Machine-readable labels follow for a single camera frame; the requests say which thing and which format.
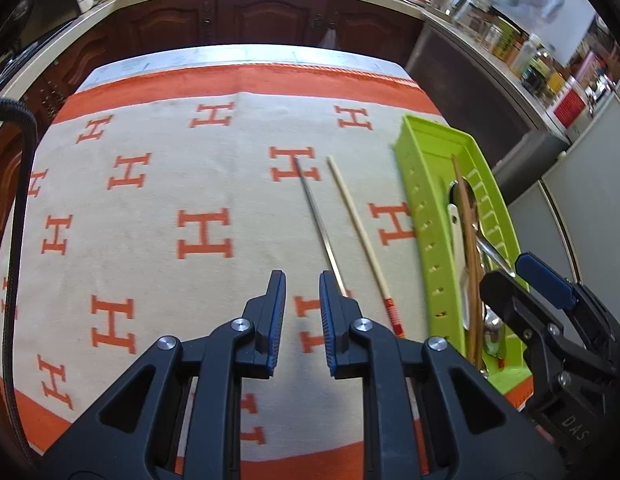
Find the silver cabinet frosted doors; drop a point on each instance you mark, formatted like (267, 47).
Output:
(469, 75)

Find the short wide metal spoon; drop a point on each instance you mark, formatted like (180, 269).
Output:
(468, 195)

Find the white ceramic spoon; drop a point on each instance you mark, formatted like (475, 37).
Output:
(457, 250)

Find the orange beige printed blanket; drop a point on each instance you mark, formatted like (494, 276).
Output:
(190, 170)

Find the grey refrigerator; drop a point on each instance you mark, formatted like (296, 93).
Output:
(589, 200)

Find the red labelled canister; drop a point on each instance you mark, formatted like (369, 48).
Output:
(569, 107)

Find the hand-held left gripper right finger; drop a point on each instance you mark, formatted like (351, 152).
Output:
(327, 325)

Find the white chopstick red striped end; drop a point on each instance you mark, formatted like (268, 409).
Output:
(360, 235)

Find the glass pitcher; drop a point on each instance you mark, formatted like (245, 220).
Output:
(464, 5)

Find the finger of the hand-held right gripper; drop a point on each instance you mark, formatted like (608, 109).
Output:
(544, 280)
(509, 300)

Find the green plastic tray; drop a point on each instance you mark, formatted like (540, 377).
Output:
(429, 170)

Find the small metal spoon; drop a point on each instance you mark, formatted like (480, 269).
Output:
(492, 332)

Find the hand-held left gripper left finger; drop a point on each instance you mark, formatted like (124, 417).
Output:
(277, 320)

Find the dark glass jar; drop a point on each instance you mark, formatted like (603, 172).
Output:
(534, 77)

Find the large metal spoon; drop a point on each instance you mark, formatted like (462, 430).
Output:
(492, 255)

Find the brown wooden chopstick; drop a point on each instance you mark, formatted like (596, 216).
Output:
(473, 270)
(464, 230)

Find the green labelled jar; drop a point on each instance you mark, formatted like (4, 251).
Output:
(507, 42)

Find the metal chopstick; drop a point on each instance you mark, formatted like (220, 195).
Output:
(317, 220)

